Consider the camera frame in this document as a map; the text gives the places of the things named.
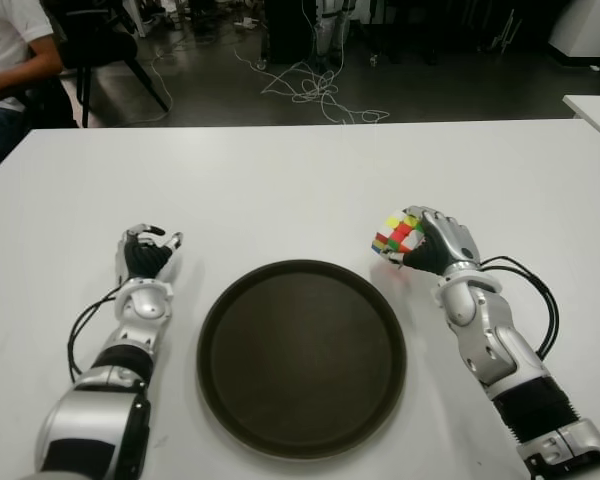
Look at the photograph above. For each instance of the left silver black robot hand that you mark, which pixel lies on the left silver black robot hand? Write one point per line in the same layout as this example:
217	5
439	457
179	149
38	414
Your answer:
145	257

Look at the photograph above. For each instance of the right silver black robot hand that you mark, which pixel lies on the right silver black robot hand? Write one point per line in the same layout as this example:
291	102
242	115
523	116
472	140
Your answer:
445	245

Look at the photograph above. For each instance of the multicoloured Rubik's cube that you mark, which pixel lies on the multicoloured Rubik's cube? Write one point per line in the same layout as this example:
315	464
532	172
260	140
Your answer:
397	235

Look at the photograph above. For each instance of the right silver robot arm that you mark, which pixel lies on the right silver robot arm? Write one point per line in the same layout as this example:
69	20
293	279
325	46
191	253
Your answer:
485	325

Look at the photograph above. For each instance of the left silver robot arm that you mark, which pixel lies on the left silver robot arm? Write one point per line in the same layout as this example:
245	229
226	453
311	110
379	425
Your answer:
145	310

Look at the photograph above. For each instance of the dark brown round plate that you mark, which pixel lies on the dark brown round plate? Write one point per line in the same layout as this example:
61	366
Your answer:
300	360

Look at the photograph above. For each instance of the white neighbouring table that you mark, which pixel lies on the white neighbouring table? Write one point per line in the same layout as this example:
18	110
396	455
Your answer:
595	112

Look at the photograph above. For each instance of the black chair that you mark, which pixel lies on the black chair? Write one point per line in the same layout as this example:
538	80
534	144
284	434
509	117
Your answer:
100	45

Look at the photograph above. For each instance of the folded metal stand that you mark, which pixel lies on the folded metal stand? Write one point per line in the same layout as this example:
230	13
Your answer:
511	27

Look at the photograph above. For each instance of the silver standing robot legs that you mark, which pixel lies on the silver standing robot legs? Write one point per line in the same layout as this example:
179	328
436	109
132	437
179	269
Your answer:
325	35

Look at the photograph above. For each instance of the white power strip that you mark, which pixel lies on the white power strip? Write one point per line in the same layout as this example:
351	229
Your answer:
245	22

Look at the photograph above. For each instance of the seated person in white shirt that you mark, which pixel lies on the seated person in white shirt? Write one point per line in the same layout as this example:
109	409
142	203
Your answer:
5	40

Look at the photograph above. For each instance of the white cabinet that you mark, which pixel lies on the white cabinet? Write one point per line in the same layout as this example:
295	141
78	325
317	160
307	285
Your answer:
590	25

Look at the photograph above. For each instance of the black cabinet on casters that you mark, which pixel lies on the black cabinet on casters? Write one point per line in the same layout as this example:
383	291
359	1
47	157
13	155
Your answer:
290	30

